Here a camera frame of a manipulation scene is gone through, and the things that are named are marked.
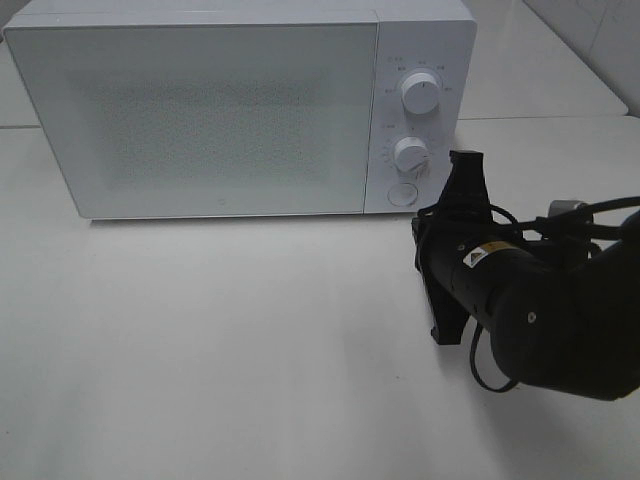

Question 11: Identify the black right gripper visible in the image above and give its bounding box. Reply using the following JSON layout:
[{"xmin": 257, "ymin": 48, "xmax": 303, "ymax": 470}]
[{"xmin": 411, "ymin": 150, "xmax": 505, "ymax": 346}]

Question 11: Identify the round door release button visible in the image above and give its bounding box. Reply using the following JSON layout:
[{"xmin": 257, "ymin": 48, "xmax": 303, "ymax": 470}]
[{"xmin": 387, "ymin": 183, "xmax": 419, "ymax": 207}]

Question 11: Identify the white timer knob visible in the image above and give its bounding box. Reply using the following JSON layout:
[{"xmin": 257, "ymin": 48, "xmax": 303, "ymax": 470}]
[{"xmin": 392, "ymin": 137, "xmax": 430, "ymax": 173}]

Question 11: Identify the white microwave door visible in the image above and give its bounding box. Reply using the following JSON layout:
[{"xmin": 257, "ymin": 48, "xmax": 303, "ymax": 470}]
[{"xmin": 7, "ymin": 24, "xmax": 377, "ymax": 219}]

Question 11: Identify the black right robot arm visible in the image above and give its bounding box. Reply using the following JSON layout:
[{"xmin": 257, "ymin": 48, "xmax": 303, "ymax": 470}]
[{"xmin": 412, "ymin": 151, "xmax": 639, "ymax": 401}]

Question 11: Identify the white microwave oven body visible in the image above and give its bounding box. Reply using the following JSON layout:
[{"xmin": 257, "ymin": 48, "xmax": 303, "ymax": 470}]
[{"xmin": 2, "ymin": 1, "xmax": 477, "ymax": 218}]

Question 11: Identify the white upper power knob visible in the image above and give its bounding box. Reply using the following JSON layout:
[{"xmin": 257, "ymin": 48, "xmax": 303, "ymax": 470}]
[{"xmin": 400, "ymin": 70, "xmax": 441, "ymax": 115}]

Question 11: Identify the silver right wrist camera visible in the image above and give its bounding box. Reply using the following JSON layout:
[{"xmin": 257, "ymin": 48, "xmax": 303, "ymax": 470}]
[{"xmin": 547, "ymin": 200, "xmax": 587, "ymax": 217}]

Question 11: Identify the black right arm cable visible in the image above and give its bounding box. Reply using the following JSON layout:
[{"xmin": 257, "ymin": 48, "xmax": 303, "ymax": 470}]
[{"xmin": 468, "ymin": 197, "xmax": 640, "ymax": 391}]

